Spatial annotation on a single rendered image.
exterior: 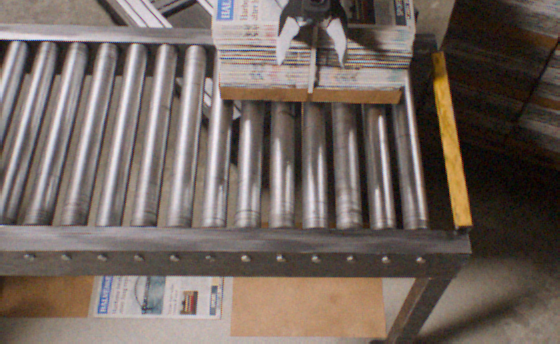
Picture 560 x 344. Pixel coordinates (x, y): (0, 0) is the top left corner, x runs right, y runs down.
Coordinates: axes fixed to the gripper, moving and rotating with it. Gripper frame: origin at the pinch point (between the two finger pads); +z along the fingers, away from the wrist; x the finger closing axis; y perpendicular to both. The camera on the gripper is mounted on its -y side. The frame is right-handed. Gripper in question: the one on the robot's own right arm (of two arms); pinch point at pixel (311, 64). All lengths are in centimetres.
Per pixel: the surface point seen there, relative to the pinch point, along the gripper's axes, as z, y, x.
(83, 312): 93, 41, 62
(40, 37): 6, 31, 58
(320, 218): 28.1, -6.4, -2.6
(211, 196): 25.9, -2.7, 18.1
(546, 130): 44, 71, -78
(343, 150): 20.3, 6.9, -7.6
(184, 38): 5.5, 31.8, 27.1
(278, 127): 17.6, 11.5, 5.6
